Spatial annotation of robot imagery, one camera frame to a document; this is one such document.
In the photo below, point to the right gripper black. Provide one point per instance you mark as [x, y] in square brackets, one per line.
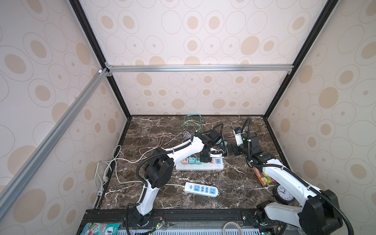
[235, 147]

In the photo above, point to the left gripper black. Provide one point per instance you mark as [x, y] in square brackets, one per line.
[204, 160]

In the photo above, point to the long white colourful power strip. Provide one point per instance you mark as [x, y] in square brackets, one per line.
[194, 164]

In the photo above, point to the pink charger plug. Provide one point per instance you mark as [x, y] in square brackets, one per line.
[185, 161]

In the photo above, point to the short white blue power strip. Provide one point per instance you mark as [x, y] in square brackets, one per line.
[202, 190]

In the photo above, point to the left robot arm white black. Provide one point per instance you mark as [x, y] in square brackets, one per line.
[155, 171]

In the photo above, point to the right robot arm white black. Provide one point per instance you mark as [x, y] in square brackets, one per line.
[319, 212]

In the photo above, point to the colourful candy bag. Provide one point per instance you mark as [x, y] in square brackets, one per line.
[263, 178]

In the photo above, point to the black round clock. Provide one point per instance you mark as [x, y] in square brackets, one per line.
[282, 195]

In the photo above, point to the green snack packet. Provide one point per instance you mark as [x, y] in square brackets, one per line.
[100, 229]

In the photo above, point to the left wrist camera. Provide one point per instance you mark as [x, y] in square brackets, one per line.
[217, 153]

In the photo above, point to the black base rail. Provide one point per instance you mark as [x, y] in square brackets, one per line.
[205, 216]

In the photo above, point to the horizontal aluminium rail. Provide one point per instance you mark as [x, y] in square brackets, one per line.
[198, 68]

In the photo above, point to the diagonal aluminium rail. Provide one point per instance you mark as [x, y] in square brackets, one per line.
[32, 165]

